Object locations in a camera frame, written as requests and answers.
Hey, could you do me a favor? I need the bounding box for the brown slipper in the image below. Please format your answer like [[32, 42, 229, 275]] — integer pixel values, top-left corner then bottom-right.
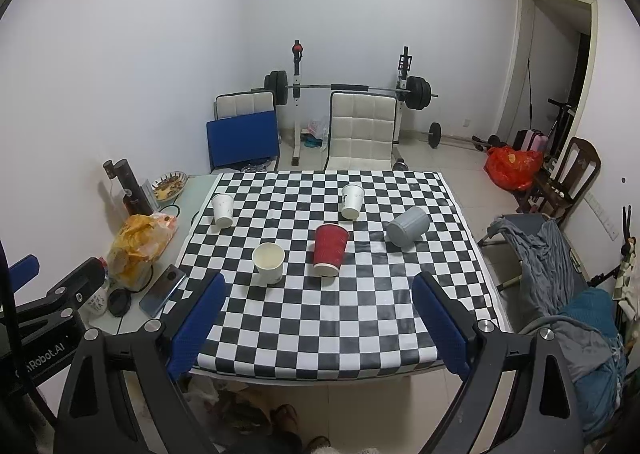
[[270, 404, 302, 437]]

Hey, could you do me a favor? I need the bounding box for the clear plastic bag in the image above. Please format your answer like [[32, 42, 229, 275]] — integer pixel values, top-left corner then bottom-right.
[[306, 116, 331, 151]]

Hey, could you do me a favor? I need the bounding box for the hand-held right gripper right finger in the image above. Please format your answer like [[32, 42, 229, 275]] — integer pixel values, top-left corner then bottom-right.
[[411, 271, 586, 454]]

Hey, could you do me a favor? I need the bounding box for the black scooter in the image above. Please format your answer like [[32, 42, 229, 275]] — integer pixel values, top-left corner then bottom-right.
[[545, 98, 576, 159]]

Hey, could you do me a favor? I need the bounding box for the blue board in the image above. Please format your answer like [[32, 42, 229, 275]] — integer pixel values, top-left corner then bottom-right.
[[206, 110, 281, 173]]

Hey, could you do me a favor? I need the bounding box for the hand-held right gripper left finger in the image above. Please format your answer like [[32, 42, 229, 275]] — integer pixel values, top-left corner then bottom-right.
[[55, 270, 228, 454]]

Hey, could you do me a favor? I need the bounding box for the white printed paper cup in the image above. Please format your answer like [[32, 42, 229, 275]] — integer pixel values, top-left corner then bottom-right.
[[340, 184, 365, 221]]

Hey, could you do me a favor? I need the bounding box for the teal cloth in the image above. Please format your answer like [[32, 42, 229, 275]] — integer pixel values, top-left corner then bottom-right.
[[560, 288, 627, 441]]

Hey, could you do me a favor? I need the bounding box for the white padded chair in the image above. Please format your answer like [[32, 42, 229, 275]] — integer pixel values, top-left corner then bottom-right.
[[214, 90, 277, 123], [324, 92, 401, 172]]

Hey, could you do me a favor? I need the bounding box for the wide white paper cup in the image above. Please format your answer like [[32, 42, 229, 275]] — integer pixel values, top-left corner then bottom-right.
[[251, 242, 286, 285]]

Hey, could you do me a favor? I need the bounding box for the dark wooden chair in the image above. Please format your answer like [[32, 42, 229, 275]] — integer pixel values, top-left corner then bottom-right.
[[515, 137, 602, 227]]

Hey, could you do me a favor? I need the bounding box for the red plastic bag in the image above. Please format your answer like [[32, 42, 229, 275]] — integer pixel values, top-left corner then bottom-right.
[[483, 146, 545, 191]]

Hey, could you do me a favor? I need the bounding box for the black grinder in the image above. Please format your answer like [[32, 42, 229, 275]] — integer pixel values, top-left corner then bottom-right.
[[103, 159, 154, 215]]

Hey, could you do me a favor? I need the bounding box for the grey cup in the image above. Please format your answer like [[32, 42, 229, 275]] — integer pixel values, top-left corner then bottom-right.
[[385, 206, 431, 248]]

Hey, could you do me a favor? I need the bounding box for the plain white paper cup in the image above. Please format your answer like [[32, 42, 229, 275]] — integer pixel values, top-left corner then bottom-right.
[[211, 194, 235, 229]]

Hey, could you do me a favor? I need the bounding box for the black white checkered tablecloth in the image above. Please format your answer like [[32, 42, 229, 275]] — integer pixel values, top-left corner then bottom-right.
[[179, 171, 513, 381]]

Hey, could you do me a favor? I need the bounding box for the pink suitcase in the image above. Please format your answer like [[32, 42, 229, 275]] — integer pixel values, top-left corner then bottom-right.
[[512, 129, 547, 155]]

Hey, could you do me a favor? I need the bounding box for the black tripod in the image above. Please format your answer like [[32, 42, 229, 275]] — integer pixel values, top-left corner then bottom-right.
[[587, 205, 636, 287]]

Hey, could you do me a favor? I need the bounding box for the white small bottle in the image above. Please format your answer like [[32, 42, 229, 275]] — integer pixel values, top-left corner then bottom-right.
[[85, 259, 112, 319]]

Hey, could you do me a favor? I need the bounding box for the white wall power strip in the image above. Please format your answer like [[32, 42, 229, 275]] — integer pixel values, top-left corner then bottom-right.
[[586, 193, 621, 239]]

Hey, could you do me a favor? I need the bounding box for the short dumbbell bar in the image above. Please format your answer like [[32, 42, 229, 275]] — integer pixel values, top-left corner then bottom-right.
[[428, 122, 501, 151]]

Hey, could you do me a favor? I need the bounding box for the black barbell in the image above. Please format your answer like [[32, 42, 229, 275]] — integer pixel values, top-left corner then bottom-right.
[[263, 70, 440, 113]]

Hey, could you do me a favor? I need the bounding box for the orange snack bag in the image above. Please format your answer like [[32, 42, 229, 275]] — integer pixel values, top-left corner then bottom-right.
[[108, 213, 179, 291]]

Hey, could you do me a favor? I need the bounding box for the dark smartphone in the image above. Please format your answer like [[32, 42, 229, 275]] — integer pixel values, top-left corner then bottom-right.
[[139, 264, 187, 317]]

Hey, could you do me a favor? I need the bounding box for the black round lid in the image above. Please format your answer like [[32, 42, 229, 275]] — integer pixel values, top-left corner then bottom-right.
[[108, 287, 132, 317]]

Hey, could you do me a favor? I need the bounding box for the white barbell rack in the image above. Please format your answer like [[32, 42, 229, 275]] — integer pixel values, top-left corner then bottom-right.
[[287, 40, 417, 169]]

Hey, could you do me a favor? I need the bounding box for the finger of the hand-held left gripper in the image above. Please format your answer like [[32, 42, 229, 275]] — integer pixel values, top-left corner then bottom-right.
[[0, 257, 107, 329], [6, 255, 41, 291]]

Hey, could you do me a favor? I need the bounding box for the red paper cup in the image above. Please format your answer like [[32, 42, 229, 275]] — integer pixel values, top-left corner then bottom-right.
[[312, 224, 350, 277]]

